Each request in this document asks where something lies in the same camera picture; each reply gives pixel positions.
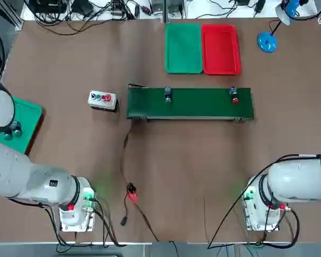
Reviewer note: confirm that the grey push button control box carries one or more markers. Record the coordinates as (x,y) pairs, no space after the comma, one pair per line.
(101,104)

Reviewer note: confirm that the red push button switch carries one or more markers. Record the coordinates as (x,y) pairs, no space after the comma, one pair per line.
(234,95)

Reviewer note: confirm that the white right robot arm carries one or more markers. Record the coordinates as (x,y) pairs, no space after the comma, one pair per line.
(291,182)

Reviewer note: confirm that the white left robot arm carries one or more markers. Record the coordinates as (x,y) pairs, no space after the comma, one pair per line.
(13,171)

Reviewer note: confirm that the green conveyor belt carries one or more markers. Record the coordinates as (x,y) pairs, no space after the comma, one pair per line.
(198,103)

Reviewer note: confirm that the black finned electronics box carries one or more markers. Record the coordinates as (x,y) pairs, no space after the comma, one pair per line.
(157,6)

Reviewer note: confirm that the black mini computer box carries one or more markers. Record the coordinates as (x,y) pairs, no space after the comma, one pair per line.
(49,5)

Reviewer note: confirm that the small black power module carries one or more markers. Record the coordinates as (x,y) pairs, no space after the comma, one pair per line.
(131,188)

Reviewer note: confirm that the green plastic tray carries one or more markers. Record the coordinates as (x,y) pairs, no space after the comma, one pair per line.
(183,48)
(26,120)

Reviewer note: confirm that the red plastic tray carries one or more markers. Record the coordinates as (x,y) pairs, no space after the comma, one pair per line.
(220,48)

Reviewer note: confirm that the black usb hub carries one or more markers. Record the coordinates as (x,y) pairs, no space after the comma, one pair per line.
(117,12)

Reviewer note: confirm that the blue desk lamp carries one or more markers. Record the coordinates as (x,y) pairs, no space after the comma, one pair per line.
(267,42)

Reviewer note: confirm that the black power adapter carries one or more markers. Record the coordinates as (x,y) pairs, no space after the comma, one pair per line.
(259,6)

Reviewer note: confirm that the aluminium frame post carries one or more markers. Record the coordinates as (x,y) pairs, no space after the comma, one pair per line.
(166,10)

